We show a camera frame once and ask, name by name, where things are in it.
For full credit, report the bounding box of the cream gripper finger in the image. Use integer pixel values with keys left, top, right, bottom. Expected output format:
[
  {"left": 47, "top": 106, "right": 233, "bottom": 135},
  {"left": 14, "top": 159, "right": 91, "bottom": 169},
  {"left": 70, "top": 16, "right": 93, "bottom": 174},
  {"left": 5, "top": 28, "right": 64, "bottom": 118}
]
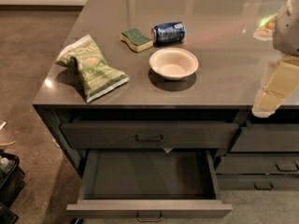
[{"left": 251, "top": 57, "right": 299, "bottom": 118}]

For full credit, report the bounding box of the green jalapeno chip bag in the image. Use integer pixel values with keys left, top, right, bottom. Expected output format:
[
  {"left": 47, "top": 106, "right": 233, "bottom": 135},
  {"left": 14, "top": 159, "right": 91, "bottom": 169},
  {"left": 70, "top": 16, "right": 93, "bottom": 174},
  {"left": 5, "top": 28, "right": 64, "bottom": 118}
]
[{"left": 55, "top": 35, "right": 129, "bottom": 103}]

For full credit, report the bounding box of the grey right top drawer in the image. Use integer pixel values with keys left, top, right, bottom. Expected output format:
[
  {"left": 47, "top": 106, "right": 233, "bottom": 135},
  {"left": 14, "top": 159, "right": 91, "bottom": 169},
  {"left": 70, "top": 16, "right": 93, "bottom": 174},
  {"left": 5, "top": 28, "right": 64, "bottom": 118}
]
[{"left": 231, "top": 121, "right": 299, "bottom": 152}]

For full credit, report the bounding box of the grey right middle drawer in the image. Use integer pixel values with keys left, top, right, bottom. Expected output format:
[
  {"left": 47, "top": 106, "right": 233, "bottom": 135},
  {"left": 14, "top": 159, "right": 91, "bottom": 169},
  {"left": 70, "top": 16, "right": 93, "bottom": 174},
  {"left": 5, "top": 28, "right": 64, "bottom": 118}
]
[{"left": 216, "top": 155, "right": 299, "bottom": 175}]

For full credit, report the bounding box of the grey right bottom drawer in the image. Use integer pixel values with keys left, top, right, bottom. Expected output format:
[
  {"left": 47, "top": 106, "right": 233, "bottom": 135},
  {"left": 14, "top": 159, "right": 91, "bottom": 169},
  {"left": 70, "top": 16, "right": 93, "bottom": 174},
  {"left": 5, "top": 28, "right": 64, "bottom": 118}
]
[{"left": 217, "top": 175, "right": 299, "bottom": 190}]

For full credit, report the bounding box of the open grey middle drawer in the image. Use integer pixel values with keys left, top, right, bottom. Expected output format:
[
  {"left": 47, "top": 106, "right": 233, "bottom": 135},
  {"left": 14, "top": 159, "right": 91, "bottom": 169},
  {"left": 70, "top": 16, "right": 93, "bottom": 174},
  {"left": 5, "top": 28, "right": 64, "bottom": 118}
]
[{"left": 67, "top": 150, "right": 232, "bottom": 222}]

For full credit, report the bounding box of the white paper bowl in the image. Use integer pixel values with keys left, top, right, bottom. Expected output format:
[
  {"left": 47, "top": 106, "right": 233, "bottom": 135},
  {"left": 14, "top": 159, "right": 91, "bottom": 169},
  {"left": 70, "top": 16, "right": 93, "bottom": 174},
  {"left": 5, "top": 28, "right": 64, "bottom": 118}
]
[{"left": 149, "top": 48, "right": 199, "bottom": 80}]

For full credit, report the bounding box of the blue soda can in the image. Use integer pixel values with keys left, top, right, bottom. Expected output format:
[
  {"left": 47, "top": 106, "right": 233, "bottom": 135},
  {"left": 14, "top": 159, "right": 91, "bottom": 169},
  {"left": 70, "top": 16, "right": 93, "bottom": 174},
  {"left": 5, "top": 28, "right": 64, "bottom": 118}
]
[{"left": 151, "top": 21, "right": 186, "bottom": 44}]

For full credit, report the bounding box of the grey counter cabinet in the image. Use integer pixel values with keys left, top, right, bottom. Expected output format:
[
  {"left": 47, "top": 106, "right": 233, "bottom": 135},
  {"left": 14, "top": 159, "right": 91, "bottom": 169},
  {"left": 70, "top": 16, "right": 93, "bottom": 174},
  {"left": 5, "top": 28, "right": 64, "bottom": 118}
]
[{"left": 34, "top": 0, "right": 298, "bottom": 175}]

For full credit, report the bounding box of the green and yellow sponge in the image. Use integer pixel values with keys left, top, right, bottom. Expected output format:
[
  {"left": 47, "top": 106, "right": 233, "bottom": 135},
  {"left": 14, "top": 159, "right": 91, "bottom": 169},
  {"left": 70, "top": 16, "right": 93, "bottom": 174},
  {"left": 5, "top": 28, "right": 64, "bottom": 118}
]
[{"left": 121, "top": 28, "right": 153, "bottom": 52}]

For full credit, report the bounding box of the black bin with bottles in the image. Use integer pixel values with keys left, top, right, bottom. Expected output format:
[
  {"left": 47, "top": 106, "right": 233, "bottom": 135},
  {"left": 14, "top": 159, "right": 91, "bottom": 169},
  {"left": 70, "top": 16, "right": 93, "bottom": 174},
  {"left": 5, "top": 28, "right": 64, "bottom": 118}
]
[{"left": 0, "top": 151, "right": 24, "bottom": 224}]

